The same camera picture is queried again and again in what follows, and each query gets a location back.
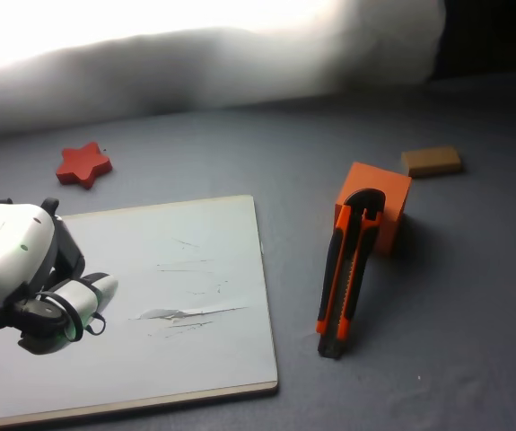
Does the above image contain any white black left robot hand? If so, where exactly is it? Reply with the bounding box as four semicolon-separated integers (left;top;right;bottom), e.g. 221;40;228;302
0;197;119;356

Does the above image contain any white board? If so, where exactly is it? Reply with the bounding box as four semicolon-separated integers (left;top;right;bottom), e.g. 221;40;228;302
0;194;280;431

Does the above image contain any orange black utility knife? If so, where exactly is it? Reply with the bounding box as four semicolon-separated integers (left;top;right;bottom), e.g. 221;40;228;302
315;188;387;360

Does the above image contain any red star block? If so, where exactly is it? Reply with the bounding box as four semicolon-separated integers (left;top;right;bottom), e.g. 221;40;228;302
55;141;114;190

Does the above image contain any white fabric backdrop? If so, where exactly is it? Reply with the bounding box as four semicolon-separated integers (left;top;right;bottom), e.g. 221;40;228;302
0;0;447;138

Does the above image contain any orange cube block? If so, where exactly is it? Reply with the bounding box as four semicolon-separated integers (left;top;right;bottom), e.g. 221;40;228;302
334;161;414;258

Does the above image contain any brown cork block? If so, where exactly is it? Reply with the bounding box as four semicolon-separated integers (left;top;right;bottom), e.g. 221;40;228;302
400;145;464;179

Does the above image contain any grey table cloth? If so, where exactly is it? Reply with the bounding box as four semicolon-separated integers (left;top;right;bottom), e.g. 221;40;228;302
0;74;516;431

